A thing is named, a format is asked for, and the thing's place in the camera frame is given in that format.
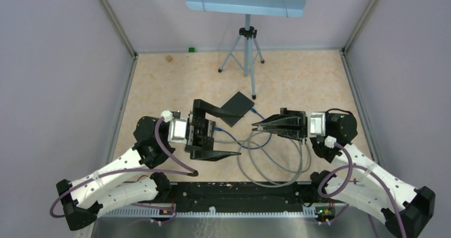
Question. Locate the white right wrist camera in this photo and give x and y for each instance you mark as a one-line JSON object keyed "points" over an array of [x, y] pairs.
{"points": [[323, 128]]}

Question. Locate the small wooden cube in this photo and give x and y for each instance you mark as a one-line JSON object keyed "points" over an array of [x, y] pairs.
{"points": [[169, 58]]}

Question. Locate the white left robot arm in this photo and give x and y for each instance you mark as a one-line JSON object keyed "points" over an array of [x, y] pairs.
{"points": [[135, 176]]}

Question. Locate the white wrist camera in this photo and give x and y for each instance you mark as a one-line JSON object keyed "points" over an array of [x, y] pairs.
{"points": [[177, 126], [323, 128]]}

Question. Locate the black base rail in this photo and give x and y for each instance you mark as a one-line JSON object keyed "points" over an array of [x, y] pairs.
{"points": [[241, 197]]}

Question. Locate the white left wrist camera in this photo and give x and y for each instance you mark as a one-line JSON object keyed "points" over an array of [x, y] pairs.
{"points": [[177, 126]]}

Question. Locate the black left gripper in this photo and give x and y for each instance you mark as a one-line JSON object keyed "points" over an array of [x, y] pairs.
{"points": [[199, 130]]}

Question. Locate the black network switch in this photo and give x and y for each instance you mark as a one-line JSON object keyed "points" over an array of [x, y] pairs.
{"points": [[238, 104]]}

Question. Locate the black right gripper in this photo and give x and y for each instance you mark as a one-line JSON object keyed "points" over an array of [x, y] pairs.
{"points": [[293, 124]]}

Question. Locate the light blue tripod stand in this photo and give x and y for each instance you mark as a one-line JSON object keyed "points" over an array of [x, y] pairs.
{"points": [[246, 49]]}

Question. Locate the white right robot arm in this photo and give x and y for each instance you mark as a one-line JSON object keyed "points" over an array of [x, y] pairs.
{"points": [[356, 180]]}

